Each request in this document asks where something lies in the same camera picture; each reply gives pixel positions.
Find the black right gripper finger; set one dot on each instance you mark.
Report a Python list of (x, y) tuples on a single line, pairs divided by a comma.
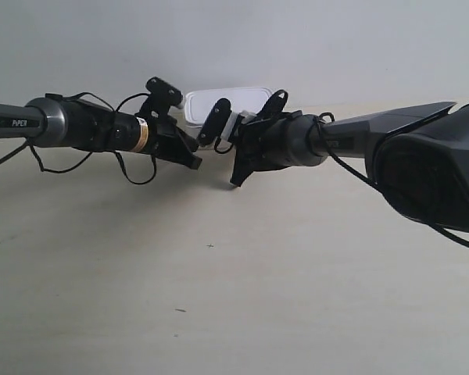
[(244, 167)]

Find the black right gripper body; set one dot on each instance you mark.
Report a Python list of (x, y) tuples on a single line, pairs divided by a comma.
[(261, 144)]

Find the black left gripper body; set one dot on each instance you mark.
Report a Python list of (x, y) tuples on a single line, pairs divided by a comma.
[(165, 143)]

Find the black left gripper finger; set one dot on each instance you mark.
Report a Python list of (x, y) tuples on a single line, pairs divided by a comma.
[(182, 148)]

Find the white lidded plastic container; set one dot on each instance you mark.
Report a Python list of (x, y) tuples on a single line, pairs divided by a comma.
[(197, 104)]

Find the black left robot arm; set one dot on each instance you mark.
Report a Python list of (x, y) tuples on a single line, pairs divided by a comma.
[(57, 121)]

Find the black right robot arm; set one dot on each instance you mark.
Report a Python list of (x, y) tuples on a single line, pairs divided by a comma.
[(417, 156)]

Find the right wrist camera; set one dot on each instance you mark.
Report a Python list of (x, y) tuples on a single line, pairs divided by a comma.
[(221, 123)]

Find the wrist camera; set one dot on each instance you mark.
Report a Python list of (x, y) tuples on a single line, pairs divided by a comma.
[(162, 97), (221, 123)]

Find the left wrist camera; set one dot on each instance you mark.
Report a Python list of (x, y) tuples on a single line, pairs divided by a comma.
[(162, 97)]

